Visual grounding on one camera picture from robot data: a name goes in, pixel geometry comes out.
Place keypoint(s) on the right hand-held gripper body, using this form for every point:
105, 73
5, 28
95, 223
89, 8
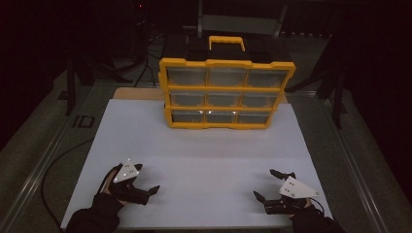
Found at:
294, 190

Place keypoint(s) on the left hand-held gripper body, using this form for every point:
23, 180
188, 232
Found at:
126, 174

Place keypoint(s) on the clear plastic drawer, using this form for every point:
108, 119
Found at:
221, 117

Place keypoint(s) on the yellow black organizer cabinet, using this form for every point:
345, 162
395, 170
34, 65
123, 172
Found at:
226, 87

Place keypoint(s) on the person's right hand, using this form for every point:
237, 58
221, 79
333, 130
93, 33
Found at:
304, 212

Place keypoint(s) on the person's left hand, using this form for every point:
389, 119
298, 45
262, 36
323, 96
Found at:
108, 194

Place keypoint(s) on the white table sheet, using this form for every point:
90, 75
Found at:
194, 152

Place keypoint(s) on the grid of clear drawers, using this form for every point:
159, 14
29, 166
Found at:
187, 77

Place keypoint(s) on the black metal stand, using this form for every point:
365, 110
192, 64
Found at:
71, 84
336, 90

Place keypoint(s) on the aluminium floor rail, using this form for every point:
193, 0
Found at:
39, 165
353, 161

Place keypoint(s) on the grey metal frame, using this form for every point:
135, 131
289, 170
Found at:
239, 24

